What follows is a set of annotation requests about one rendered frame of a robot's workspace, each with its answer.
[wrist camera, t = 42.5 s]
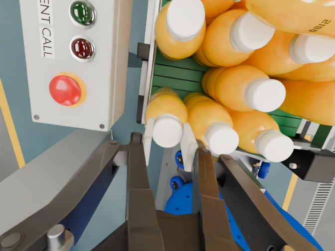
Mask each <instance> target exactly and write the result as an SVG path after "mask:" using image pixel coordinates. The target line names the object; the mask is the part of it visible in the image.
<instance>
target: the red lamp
mask: <svg viewBox="0 0 335 251"><path fill-rule="evenodd" d="M71 51H72V53H73V54H74V55H75V56H76V57H78V58H80V59H87V58H89V57H90V56H91V54H92V46H91V44H90V43H89V42H88V41H87V40H86V39H84V38H76V39H74V40H73V41H72V42H71Z"/></svg>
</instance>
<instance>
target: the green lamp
mask: <svg viewBox="0 0 335 251"><path fill-rule="evenodd" d="M70 14H71V17H72V18H73V19H74V21H75V22H77V23H78V24H80V25H88V24H89V23H90V22H91V20H92V18H93V13H92V10H91V8H90V6H89V5H88V4H87V3H85V2H83V1H80V0H76V1H74V2H73V3H72V4H71V6H70Z"/></svg>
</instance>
